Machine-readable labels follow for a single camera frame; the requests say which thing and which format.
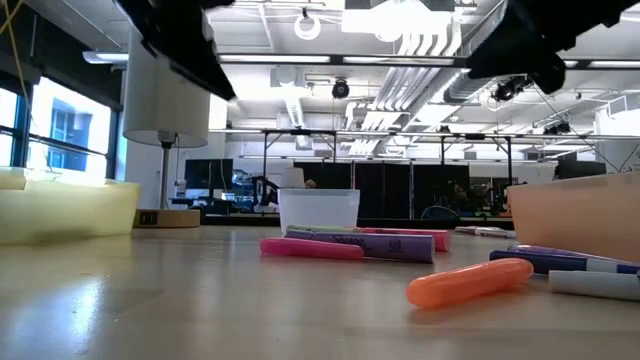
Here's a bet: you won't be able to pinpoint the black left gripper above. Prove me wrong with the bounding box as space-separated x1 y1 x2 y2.
115 0 237 101

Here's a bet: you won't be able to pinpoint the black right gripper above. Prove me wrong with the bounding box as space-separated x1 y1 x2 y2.
467 0 640 95

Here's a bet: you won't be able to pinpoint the orange plastic bin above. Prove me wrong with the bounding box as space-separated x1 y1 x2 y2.
507 172 640 264

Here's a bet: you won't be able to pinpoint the brown red thin marker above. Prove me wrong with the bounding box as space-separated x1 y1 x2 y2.
454 225 516 239

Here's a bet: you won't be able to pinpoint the yellow plastic bin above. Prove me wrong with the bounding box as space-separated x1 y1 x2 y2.
0 166 143 246

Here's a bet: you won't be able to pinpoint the light green highlighter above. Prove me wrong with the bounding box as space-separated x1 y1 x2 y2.
285 224 361 234

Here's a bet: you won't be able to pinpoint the short purple marker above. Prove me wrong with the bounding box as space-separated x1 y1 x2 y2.
507 243 616 264

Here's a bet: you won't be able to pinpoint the pink highlighter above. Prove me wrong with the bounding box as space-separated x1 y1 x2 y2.
259 237 365 261
359 227 451 253

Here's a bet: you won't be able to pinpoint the purple Expo thin marker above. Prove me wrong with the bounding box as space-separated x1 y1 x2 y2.
488 248 640 276

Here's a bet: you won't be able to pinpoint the dark red thin marker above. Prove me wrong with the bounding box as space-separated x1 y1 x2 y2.
548 269 640 302

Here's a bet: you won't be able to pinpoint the orange highlighter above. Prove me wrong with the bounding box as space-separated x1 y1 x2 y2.
405 257 535 309

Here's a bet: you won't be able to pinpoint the purple highlighter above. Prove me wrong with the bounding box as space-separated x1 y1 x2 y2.
283 229 436 265

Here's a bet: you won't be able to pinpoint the white shade wooden base lamp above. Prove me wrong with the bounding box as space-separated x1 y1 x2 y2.
122 29 211 230

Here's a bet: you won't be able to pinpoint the black computer monitor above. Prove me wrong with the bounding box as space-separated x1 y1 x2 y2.
184 158 235 201

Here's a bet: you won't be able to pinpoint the wide black monitor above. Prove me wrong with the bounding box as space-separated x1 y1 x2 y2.
556 159 608 181

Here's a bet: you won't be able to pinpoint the white cylindrical container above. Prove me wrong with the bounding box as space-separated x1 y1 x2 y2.
281 167 306 190

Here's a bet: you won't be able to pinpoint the clear plastic bin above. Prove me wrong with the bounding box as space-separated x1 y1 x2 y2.
277 188 361 235

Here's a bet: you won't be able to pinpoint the teal chair back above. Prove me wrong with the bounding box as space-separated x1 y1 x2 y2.
421 205 461 221

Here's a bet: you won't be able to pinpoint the black partition panels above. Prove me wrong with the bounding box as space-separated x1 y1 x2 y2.
293 161 471 220

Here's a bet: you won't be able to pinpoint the white ring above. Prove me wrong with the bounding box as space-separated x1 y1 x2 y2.
293 12 323 42

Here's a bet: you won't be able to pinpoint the black background metal frame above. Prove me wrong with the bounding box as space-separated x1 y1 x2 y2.
209 127 640 174

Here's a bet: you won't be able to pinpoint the yellow cord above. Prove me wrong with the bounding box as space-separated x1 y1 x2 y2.
0 0 29 101

